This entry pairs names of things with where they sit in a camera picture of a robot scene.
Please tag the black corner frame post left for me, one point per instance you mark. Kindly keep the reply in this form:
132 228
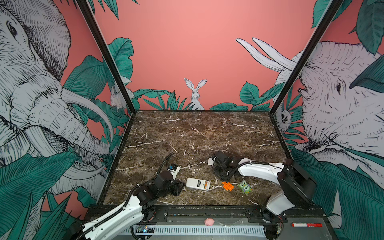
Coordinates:
97 34

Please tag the white slotted cable duct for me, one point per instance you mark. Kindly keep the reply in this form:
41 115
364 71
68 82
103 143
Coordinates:
165 230

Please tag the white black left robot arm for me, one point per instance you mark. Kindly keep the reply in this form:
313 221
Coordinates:
140 206

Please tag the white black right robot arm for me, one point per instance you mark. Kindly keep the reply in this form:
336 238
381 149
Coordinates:
297 185

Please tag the black corner frame post right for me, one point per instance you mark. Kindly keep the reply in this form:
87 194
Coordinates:
321 28

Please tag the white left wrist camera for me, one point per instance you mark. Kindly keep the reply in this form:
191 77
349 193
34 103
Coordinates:
174 170

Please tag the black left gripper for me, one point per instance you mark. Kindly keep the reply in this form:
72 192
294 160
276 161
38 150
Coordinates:
177 189

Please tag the white battery cover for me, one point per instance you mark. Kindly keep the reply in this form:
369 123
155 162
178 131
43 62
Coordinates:
210 162

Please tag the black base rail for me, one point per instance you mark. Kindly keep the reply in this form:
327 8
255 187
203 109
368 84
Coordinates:
252 214

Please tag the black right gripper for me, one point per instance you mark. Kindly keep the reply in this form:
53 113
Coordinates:
215 168

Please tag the black corner frame post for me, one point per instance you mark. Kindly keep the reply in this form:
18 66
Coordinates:
321 28
97 34

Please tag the red white marker pen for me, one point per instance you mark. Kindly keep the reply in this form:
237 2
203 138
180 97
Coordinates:
307 225

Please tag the white red remote control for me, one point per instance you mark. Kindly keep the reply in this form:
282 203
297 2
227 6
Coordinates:
198 184

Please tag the orange toy brick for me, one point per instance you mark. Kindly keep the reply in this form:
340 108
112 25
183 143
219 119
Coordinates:
227 186

